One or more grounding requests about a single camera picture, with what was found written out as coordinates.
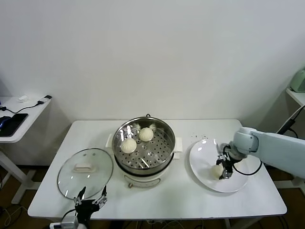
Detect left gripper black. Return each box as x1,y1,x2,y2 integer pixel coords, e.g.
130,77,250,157
73,185,108,223

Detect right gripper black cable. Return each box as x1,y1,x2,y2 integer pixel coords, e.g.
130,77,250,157
231,161,264,177

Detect steel steamer basket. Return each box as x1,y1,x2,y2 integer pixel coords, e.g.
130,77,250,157
105,116,184,174

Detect white steamed baozi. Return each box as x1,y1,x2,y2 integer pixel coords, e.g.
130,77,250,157
211,165,225,180
139,127,154,142
121,138,138,154

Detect white side table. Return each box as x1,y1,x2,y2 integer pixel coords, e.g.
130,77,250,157
0,95,52,205

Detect glass lid cream handle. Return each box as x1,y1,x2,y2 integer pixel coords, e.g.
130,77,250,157
57,147,114,200

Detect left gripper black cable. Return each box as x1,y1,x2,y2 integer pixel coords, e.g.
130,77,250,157
61,208,77,222

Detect black power adapter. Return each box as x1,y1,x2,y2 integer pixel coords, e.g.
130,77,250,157
277,119,296,135

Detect black white charger plug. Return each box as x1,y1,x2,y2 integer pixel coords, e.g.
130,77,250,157
37,94,52,104

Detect white electric cooking pot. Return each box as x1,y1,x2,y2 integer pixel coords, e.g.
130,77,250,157
112,146,183,189

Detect white shelf table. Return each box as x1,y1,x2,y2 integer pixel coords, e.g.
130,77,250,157
285,87,305,189

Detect white wall cable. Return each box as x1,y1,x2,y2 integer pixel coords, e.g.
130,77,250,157
276,106,305,134

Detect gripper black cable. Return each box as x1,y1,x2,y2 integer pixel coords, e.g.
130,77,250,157
61,208,77,222
231,161,264,177

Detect mint green appliance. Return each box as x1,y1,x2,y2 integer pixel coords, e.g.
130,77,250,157
289,68,305,94

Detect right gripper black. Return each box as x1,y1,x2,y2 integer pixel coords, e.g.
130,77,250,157
215,152,240,181

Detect white round plate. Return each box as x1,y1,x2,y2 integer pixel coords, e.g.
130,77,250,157
189,139,250,193

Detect blue computer mouse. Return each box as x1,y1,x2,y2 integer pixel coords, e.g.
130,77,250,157
0,115,12,131

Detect black charging cable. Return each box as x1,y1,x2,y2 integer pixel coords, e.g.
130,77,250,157
0,102,43,114

